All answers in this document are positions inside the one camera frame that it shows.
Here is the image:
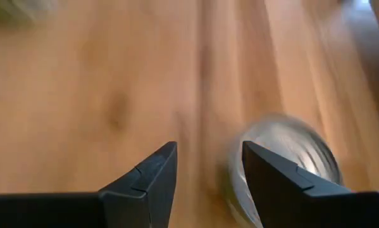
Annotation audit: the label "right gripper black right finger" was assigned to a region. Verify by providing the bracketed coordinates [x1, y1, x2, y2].
[241, 141, 379, 228]

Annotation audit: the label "green tuna can silver lid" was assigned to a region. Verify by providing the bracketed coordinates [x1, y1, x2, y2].
[225, 113, 344, 228]

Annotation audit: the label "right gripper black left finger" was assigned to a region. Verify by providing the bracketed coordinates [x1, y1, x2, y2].
[0, 141, 178, 228]

